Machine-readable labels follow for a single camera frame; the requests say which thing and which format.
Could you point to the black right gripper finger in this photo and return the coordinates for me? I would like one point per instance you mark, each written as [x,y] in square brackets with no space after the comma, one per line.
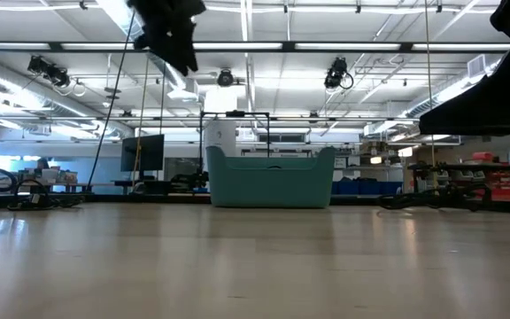
[498,106]

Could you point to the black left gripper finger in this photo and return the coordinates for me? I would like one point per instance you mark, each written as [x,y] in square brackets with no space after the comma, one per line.
[159,42]
[184,51]

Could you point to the black background workbench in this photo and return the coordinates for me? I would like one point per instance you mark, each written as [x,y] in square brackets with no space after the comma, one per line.
[472,167]

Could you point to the red storage boxes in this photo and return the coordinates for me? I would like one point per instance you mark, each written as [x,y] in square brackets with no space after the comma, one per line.
[505,184]

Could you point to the black background monitor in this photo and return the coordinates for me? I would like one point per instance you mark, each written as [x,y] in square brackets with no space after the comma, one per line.
[142,153]

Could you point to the blue storage bins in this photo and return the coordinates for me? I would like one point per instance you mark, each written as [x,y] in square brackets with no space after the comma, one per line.
[365,187]

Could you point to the teal plastic bin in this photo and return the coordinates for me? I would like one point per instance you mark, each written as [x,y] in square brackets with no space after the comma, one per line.
[270,186]

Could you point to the person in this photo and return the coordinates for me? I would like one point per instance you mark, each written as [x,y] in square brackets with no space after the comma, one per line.
[42,164]

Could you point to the black ceiling camera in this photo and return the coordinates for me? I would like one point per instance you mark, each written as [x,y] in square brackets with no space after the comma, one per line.
[337,73]
[49,71]
[225,78]

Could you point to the ceiling light rail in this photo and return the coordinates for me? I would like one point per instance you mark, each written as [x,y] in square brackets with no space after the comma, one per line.
[237,46]

